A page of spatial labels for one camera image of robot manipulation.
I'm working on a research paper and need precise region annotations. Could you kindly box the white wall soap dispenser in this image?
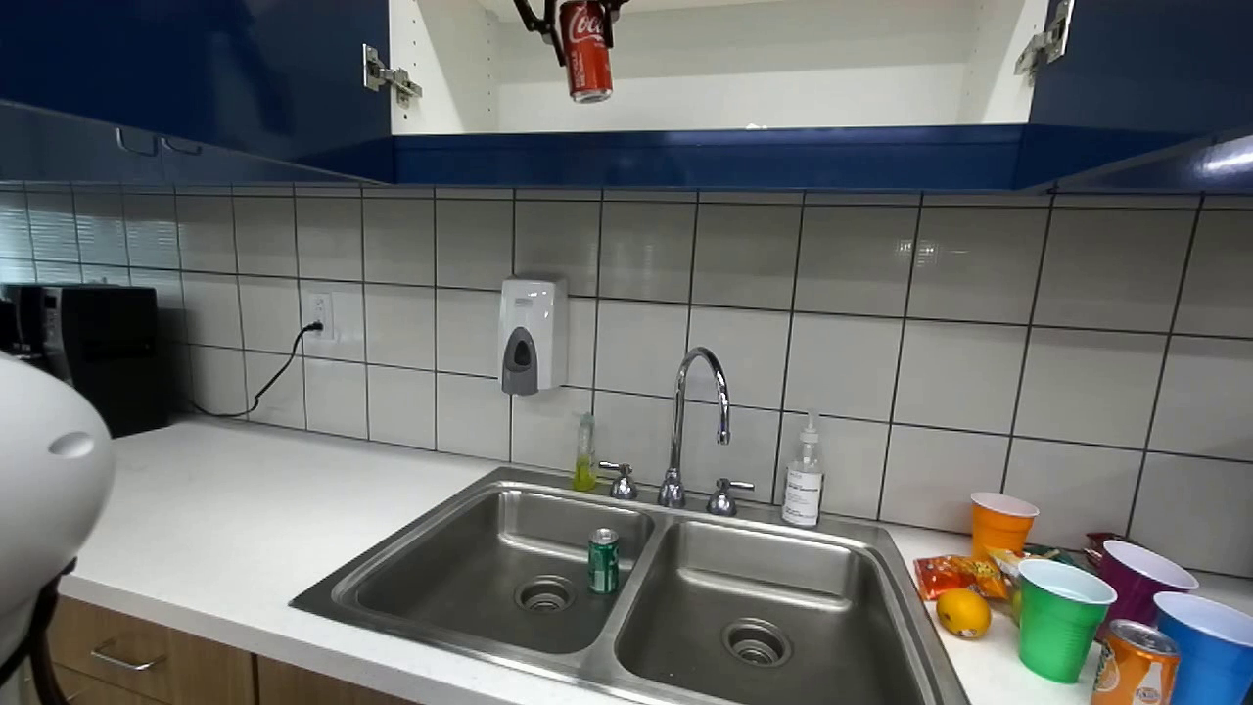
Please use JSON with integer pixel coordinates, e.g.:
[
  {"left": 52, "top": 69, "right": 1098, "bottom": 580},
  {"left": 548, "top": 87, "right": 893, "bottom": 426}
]
[{"left": 498, "top": 273, "right": 561, "bottom": 401}]

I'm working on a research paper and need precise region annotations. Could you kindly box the yellow lemon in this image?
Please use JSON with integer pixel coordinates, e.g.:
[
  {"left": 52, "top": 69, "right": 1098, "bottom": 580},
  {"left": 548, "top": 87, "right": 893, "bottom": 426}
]
[{"left": 931, "top": 582, "right": 995, "bottom": 641}]

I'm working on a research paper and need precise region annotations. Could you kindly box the white pump soap bottle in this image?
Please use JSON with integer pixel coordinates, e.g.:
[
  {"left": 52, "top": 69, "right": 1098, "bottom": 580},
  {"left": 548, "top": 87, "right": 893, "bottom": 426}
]
[{"left": 779, "top": 411, "right": 831, "bottom": 531}]

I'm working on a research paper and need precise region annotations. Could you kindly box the black appliance power cord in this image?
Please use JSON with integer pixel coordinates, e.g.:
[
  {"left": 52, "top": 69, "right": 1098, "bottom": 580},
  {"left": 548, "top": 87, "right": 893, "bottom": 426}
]
[{"left": 193, "top": 316, "right": 328, "bottom": 424}]

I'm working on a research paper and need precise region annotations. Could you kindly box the yellow dish soap bottle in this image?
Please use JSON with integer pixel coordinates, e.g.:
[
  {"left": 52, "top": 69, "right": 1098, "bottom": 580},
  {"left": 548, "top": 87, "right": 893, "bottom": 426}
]
[{"left": 567, "top": 411, "right": 604, "bottom": 499}]

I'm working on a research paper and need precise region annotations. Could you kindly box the open blue wall cabinet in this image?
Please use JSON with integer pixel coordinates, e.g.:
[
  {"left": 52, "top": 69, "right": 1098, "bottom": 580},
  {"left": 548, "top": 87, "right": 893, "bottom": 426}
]
[{"left": 383, "top": 0, "right": 1190, "bottom": 197}]

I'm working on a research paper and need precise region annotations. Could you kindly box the purple plastic cup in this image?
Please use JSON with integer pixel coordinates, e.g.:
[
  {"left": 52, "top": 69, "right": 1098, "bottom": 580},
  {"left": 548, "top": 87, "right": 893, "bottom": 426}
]
[{"left": 1094, "top": 531, "right": 1201, "bottom": 625}]

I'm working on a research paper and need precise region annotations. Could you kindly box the closed blue wall cabinet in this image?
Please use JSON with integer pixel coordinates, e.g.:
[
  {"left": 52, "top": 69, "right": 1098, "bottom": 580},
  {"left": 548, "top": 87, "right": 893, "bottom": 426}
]
[{"left": 0, "top": 99, "right": 395, "bottom": 188}]

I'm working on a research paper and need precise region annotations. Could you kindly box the blue plastic cup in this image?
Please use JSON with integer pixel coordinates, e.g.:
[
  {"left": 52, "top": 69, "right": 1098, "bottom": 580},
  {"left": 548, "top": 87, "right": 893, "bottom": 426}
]
[{"left": 1152, "top": 587, "right": 1253, "bottom": 705}]

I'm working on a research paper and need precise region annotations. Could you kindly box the metal cabinet hinge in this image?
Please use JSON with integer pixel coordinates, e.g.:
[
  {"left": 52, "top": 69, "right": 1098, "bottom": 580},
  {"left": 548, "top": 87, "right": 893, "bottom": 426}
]
[
  {"left": 362, "top": 38, "right": 424, "bottom": 104},
  {"left": 1015, "top": 0, "right": 1080, "bottom": 74}
]

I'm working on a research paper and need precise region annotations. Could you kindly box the orange plastic cup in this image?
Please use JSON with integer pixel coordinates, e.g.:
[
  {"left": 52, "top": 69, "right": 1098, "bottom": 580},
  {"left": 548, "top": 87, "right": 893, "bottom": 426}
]
[{"left": 968, "top": 490, "right": 1041, "bottom": 565}]

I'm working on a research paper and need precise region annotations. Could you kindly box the red cola can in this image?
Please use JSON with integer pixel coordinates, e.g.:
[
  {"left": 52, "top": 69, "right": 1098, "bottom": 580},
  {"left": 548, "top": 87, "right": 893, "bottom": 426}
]
[{"left": 561, "top": 0, "right": 621, "bottom": 104}]

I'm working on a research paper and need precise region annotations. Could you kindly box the blue glossy cabinet door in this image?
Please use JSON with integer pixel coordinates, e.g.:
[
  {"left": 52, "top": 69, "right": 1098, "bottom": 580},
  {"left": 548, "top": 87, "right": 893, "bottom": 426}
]
[
  {"left": 1029, "top": 0, "right": 1253, "bottom": 197},
  {"left": 0, "top": 0, "right": 394, "bottom": 145}
]

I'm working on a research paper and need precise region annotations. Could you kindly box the green soda can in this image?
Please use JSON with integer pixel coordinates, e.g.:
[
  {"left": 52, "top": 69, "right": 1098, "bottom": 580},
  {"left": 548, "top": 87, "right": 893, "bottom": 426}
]
[{"left": 584, "top": 525, "right": 622, "bottom": 599}]

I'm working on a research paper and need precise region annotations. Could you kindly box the orange soda can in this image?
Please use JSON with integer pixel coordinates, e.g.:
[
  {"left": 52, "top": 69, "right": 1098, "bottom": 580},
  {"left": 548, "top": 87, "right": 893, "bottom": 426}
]
[{"left": 1088, "top": 619, "right": 1184, "bottom": 705}]

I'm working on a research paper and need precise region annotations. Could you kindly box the red orange snack bag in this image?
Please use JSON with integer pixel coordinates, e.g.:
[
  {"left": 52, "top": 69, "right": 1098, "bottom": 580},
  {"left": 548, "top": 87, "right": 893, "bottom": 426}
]
[{"left": 912, "top": 546, "right": 1036, "bottom": 608}]

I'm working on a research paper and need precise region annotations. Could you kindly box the wooden drawer with metal handle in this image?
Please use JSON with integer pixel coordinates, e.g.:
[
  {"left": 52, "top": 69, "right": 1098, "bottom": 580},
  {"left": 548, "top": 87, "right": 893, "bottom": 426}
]
[{"left": 37, "top": 594, "right": 259, "bottom": 705}]

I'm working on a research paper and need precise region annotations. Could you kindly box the stainless steel double sink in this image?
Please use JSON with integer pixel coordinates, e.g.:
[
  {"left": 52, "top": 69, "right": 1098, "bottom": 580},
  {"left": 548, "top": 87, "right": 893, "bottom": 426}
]
[{"left": 286, "top": 465, "right": 973, "bottom": 705}]

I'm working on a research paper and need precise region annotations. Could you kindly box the green plastic cup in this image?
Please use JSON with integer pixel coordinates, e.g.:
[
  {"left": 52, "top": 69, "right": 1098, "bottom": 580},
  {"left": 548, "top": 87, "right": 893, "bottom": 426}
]
[{"left": 1011, "top": 555, "right": 1121, "bottom": 684}]

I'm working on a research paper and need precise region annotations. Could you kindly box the chrome gooseneck faucet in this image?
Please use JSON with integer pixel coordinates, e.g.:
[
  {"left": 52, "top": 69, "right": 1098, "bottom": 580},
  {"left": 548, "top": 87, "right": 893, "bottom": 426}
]
[{"left": 601, "top": 346, "right": 759, "bottom": 520}]

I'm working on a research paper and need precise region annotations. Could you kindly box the white wall power outlet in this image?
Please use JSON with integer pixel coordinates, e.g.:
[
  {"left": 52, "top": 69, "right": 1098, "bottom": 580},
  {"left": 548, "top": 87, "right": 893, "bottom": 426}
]
[{"left": 301, "top": 285, "right": 337, "bottom": 346}]

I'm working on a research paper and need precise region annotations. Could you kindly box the black countertop appliance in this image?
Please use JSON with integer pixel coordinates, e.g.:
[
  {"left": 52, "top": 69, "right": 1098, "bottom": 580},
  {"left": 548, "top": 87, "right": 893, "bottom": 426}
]
[{"left": 0, "top": 281, "right": 173, "bottom": 440}]

